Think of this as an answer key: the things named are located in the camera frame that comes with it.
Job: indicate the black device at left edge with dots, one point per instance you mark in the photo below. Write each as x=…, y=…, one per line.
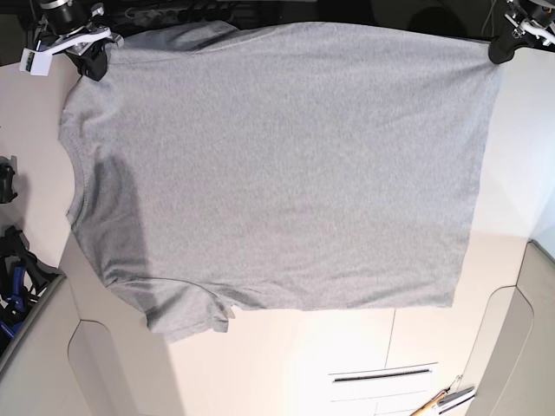
x=7, y=174

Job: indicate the wooden handled tool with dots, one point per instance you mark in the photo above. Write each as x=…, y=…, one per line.
x=440, y=395

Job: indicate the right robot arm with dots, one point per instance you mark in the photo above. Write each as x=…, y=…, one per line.
x=61, y=18

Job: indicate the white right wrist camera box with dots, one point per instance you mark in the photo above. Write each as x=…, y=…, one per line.
x=36, y=63

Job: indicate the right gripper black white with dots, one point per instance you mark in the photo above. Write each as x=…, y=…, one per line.
x=94, y=62

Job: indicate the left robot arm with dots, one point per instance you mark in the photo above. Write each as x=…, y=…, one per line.
x=499, y=25

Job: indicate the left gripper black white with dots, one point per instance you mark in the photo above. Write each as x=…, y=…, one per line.
x=528, y=18

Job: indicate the grey T-shirt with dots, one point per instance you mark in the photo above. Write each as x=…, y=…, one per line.
x=306, y=166

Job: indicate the blue black equipment pile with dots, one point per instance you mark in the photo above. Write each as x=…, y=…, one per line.
x=24, y=278

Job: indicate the grey flat tool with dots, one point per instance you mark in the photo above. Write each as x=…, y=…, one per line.
x=453, y=400

